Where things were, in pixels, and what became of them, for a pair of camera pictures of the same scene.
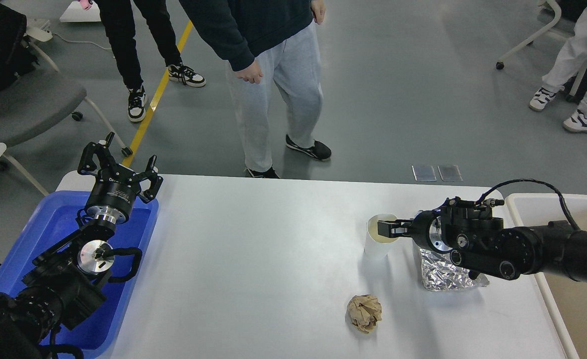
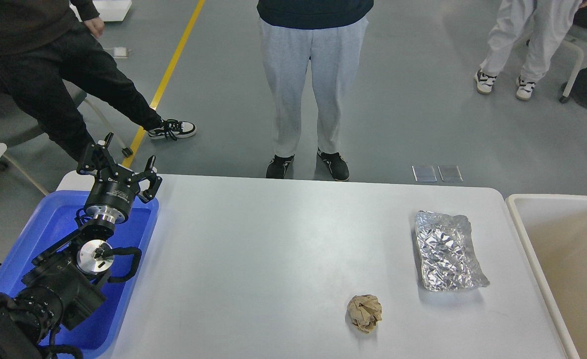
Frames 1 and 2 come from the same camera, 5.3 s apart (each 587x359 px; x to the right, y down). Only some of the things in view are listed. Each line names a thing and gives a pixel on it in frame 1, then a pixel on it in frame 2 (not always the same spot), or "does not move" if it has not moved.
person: (119, 17) → (34, 50)
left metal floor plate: (423, 173) does not move
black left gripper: (112, 195) does not move
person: (258, 40) → (330, 33)
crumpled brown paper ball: (364, 311) does not move
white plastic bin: (581, 313) does not move
